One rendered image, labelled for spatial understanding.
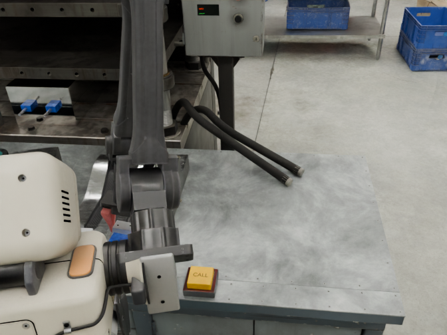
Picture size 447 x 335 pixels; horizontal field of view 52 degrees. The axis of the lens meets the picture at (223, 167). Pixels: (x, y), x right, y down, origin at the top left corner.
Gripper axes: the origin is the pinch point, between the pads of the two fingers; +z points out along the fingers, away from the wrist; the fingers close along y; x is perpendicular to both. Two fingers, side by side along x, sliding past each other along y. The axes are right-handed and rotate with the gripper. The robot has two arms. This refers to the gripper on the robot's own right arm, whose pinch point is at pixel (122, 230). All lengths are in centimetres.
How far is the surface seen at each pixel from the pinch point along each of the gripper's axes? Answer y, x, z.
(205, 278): -22.7, 3.4, 7.3
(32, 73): 62, -77, -11
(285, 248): -42.8, -12.9, 5.4
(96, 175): 16.6, -25.8, 0.7
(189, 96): 3, -110, -2
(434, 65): -186, -343, 6
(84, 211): 15.3, -13.1, 5.7
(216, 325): -27.7, -2.0, 27.9
